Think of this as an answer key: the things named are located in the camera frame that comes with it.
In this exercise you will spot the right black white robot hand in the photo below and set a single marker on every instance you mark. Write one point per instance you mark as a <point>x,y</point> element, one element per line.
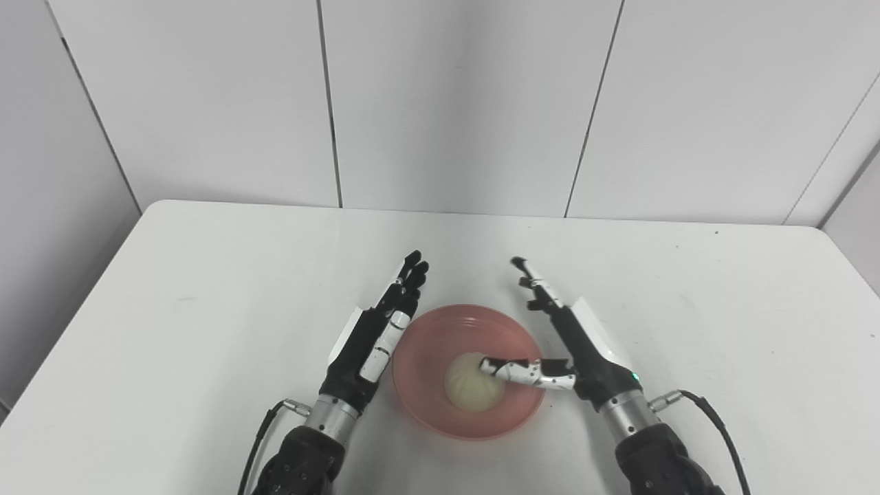
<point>588,350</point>

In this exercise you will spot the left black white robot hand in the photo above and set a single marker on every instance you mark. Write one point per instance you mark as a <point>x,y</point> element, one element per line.
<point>357,357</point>

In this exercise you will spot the pink round plate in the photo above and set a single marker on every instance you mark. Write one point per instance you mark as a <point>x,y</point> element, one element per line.
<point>440,330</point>

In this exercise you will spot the cream steamed bun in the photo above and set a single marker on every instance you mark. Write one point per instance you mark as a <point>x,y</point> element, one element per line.
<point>471,392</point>

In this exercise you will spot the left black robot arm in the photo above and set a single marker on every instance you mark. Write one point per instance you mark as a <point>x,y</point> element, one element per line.
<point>306,457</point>

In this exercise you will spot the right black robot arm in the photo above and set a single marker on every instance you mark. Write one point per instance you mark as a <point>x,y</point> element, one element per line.
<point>660,454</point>

